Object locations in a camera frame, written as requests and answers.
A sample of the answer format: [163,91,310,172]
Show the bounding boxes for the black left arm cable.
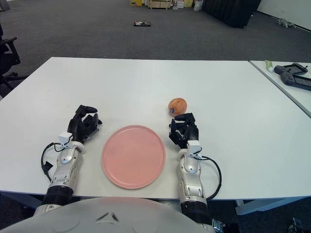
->
[40,142,62,183]

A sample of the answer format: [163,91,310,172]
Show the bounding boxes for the grey floor object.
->
[276,18,296,30]

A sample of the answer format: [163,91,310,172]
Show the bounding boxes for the orange-red apple with sticker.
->
[168,98,188,116]

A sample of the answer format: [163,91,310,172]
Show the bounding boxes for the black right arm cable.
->
[199,155,223,201]

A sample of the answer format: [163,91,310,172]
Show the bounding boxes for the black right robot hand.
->
[169,112,200,150]

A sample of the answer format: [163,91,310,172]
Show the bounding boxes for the black office chair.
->
[0,24,27,99]

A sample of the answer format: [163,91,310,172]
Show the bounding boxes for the black fabric partition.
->
[202,0,262,28]

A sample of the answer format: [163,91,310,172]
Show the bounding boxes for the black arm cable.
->
[40,142,62,183]
[199,155,223,201]

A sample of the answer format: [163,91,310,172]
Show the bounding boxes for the dark table crossbeam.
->
[0,191,47,210]

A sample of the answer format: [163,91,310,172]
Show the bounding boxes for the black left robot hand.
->
[67,104,103,143]

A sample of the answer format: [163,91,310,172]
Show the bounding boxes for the black handheld controller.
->
[274,62,310,75]
[279,72,311,92]

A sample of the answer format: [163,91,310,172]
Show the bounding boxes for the white table leg frame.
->
[234,198,289,216]

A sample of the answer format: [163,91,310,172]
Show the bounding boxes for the stacked cardboard boxes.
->
[173,0,194,9]

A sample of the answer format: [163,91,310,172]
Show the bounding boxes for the grey robot torso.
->
[0,196,216,233]

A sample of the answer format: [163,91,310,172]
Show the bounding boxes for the wooden crate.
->
[148,0,173,9]

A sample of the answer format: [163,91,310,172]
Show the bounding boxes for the pink round plate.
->
[101,125,167,190]

